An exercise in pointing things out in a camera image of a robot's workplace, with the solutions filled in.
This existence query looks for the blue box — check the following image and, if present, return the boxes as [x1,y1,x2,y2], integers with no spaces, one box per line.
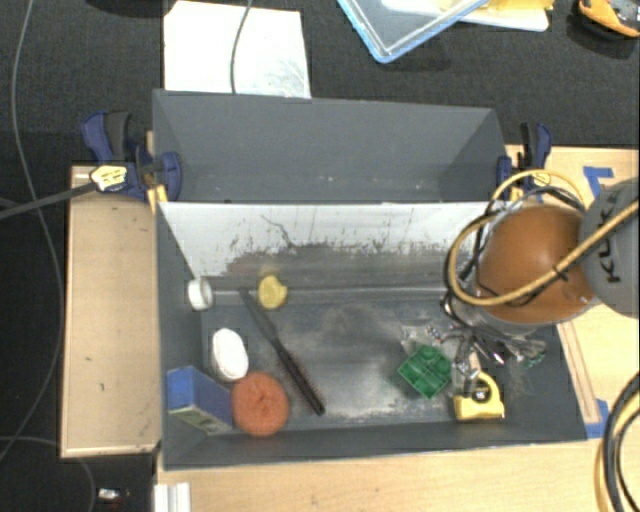
[166,365,235,435]

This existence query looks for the black comb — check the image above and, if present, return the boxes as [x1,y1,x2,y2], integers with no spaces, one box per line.
[238,288,327,417]

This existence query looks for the pale wood board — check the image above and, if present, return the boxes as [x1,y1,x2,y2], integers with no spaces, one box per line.
[59,164,162,459]

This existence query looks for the yellow toy fruit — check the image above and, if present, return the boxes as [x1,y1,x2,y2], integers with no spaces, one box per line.
[256,274,289,310]

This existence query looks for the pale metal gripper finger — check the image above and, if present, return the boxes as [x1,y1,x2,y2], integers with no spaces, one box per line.
[402,323,454,351]
[452,348,484,397]

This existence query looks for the grey metal bin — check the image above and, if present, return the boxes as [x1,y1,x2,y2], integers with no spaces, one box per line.
[151,88,589,470]

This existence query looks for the white oval soap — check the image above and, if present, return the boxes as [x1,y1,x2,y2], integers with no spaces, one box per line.
[209,327,250,383]

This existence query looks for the yellow tape measure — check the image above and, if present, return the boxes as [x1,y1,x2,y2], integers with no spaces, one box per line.
[451,370,506,423]

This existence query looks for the orange scrub ball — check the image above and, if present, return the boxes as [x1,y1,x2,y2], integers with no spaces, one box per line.
[229,370,292,438]

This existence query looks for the green toy block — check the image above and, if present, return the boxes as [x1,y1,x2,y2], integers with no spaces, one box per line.
[397,343,454,400]

